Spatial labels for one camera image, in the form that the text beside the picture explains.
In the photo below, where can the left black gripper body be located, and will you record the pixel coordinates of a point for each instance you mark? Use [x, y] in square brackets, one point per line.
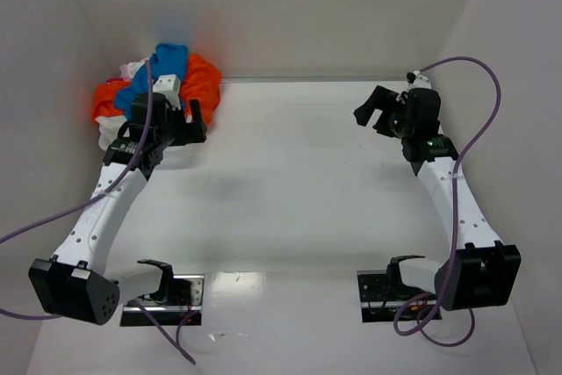
[185, 130]

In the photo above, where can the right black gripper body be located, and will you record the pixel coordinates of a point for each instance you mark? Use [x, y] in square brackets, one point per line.
[385, 111]

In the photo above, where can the blue t shirt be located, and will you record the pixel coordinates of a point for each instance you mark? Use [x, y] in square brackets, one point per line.
[167, 60]

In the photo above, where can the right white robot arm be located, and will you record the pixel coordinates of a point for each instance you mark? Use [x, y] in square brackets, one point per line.
[482, 269]

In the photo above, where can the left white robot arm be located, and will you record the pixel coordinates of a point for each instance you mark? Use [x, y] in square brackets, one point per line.
[73, 282]

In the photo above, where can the orange t shirt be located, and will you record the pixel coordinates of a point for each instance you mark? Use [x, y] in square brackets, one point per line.
[202, 82]

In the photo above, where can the white t shirt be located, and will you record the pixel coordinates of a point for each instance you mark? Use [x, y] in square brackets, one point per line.
[109, 128]

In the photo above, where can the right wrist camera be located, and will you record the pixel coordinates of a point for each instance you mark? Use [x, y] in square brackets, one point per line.
[417, 80]

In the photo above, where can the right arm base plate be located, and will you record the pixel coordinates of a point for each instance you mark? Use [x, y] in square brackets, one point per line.
[380, 302]

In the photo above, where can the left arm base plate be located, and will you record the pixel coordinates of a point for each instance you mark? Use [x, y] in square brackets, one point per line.
[180, 298]

